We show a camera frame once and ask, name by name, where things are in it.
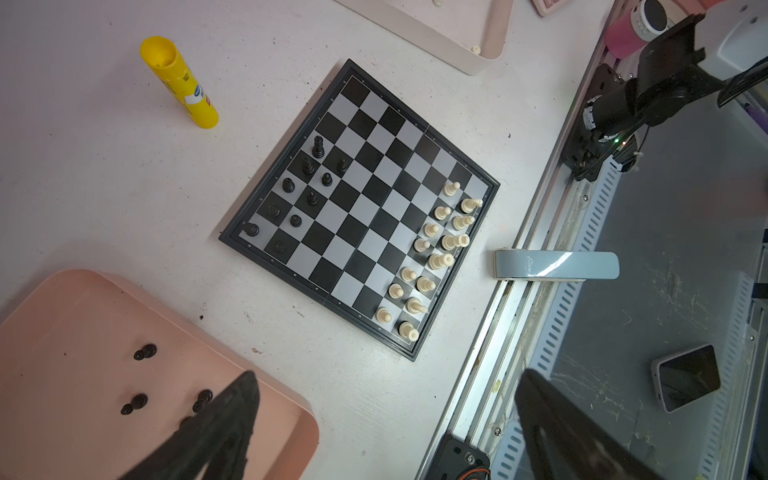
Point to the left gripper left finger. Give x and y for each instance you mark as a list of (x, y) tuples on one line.
[(211, 445)]

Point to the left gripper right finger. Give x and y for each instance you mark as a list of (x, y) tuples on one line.
[(561, 439)]

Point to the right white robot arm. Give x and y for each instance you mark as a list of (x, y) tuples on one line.
[(722, 50)]

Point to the pink plastic tray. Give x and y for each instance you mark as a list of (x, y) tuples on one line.
[(96, 374)]

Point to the grey stapler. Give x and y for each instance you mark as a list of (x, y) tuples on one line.
[(555, 266)]

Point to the black and silver chessboard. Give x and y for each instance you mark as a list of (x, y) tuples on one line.
[(368, 209)]

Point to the pink calculator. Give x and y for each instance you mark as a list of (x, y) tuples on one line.
[(547, 7)]

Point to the white plastic tray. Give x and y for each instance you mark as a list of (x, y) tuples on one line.
[(468, 35)]

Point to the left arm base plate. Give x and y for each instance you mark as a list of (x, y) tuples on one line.
[(456, 459)]

